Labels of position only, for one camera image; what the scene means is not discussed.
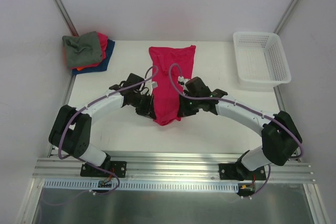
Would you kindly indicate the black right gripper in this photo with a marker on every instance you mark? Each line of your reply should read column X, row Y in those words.
column 185, row 109

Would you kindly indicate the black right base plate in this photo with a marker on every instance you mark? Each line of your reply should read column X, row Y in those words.
column 231, row 171

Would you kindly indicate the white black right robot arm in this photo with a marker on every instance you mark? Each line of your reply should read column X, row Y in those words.
column 279, row 135

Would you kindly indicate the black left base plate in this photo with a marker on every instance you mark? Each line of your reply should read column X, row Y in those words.
column 119, row 168

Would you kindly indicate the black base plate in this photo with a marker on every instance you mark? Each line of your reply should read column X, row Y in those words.
column 119, row 168
column 231, row 171

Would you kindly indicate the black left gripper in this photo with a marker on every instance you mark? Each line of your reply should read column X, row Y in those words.
column 146, row 107

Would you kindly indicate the white slotted cable duct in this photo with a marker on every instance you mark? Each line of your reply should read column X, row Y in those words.
column 137, row 185

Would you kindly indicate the white plastic mesh basket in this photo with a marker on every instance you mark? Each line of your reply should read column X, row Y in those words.
column 260, row 59

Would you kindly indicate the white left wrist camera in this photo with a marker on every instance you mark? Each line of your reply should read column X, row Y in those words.
column 151, row 85

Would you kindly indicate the aluminium frame rail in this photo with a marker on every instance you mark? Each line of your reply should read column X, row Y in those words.
column 172, row 167

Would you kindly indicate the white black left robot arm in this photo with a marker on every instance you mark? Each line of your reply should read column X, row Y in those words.
column 71, row 130

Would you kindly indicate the folded red t shirt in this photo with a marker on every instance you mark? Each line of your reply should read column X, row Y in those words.
column 103, row 40

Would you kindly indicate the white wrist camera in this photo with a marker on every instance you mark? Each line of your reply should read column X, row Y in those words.
column 182, row 81
column 151, row 85

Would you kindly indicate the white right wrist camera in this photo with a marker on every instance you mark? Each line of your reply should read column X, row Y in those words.
column 182, row 81

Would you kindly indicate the crimson pink t shirt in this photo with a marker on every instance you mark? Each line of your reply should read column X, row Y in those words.
column 169, row 61

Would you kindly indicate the folded navy blue t shirt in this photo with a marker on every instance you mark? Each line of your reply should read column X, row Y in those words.
column 103, row 65

